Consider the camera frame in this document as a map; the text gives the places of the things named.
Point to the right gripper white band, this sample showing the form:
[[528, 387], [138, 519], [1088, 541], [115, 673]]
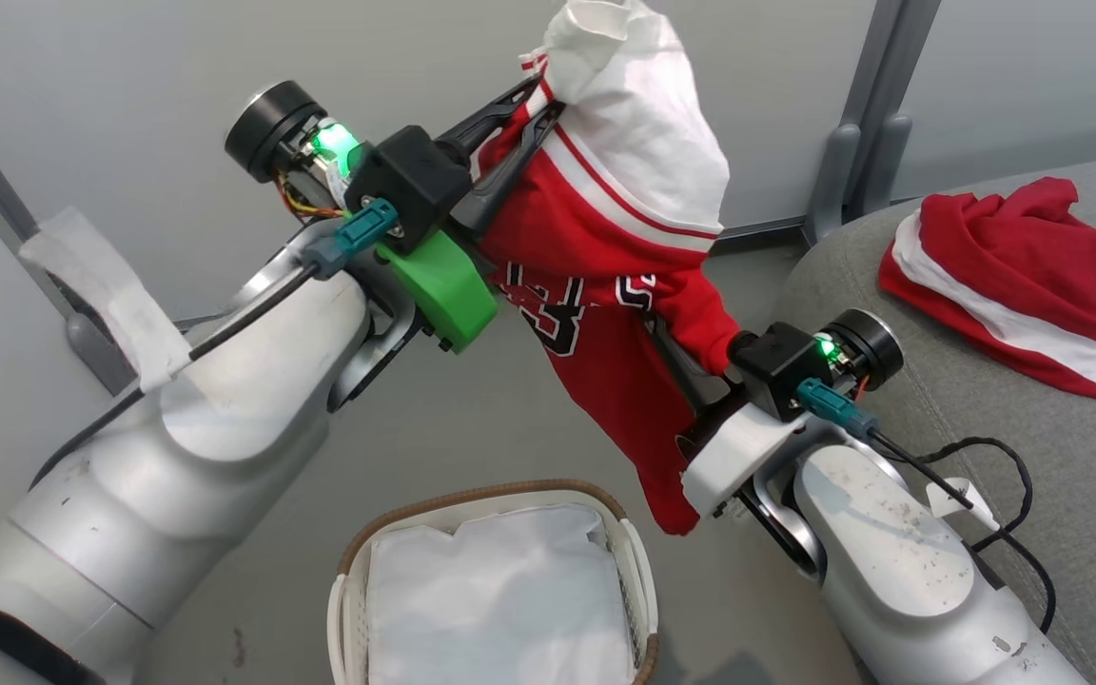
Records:
[[738, 457]]

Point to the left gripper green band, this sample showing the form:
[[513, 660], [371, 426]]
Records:
[[443, 285]]

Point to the red white basketball shorts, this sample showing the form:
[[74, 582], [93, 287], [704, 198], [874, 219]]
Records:
[[1014, 276]]

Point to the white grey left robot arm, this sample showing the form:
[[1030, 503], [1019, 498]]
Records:
[[177, 447]]

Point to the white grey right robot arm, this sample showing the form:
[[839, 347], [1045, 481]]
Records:
[[890, 561]]

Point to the grey fabric sofa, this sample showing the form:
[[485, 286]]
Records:
[[1081, 457]]

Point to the white cloth basket liner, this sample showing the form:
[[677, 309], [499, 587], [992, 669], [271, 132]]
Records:
[[500, 599]]

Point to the white laundry basket brown rim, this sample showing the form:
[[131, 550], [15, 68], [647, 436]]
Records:
[[348, 590]]

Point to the large white tape strip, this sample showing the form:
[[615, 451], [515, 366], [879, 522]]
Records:
[[106, 285]]

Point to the grey partition foot tube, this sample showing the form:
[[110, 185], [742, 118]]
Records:
[[101, 352]]

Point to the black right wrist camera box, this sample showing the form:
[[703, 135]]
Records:
[[776, 366]]

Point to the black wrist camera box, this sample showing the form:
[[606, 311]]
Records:
[[410, 181], [776, 366]]

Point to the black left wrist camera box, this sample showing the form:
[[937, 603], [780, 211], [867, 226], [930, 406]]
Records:
[[410, 181]]

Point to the grey partition post with feet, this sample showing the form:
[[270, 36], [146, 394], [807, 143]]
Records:
[[867, 143]]

